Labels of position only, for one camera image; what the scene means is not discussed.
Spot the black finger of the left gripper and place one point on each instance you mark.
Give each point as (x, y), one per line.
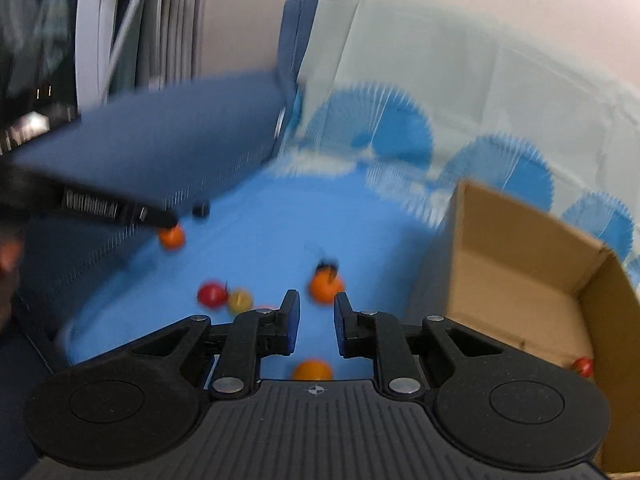
(94, 205)

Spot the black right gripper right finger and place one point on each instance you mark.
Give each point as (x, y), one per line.
(379, 337)

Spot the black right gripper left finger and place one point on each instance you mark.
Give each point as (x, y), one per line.
(242, 344)

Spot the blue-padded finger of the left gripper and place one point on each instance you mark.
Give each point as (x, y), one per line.
(201, 210)

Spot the red cherry tomato with stem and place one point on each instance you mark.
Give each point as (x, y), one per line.
(583, 367)

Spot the person's left hand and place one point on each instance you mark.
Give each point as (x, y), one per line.
(12, 251)

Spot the green-yellow small fruit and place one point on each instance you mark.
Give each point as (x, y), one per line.
(239, 300)

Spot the small orange fruit near gripper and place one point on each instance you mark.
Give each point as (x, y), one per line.
(172, 239)

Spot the round red cherry tomato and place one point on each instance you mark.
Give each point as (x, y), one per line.
(212, 295)

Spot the oval orange kumquat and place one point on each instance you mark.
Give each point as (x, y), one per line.
(312, 370)

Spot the small orange tomato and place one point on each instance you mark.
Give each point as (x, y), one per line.
(325, 284)

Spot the blue denim sofa armrest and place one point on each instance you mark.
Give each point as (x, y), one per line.
(170, 147)

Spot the dark cherry with stems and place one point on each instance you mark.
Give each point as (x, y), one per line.
(323, 257)

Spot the brown cardboard box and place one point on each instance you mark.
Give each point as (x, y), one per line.
(521, 276)

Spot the blue fan-patterned cloth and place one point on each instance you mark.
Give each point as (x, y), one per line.
(397, 101)

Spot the white window curtain frame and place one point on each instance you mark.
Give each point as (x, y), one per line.
(61, 58)

